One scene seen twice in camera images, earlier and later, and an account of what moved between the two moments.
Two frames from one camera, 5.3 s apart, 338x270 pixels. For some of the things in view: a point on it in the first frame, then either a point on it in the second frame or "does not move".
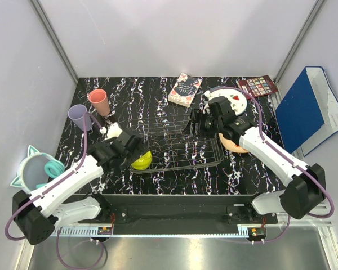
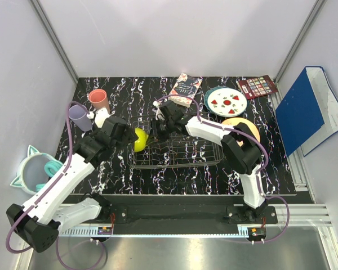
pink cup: [98, 98] does not move
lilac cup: [76, 113] does not move
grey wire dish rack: [170, 146] does not move
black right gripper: [198, 116] to [157, 134]
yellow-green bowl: [143, 162] to [141, 144]
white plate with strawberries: [238, 102] does not move
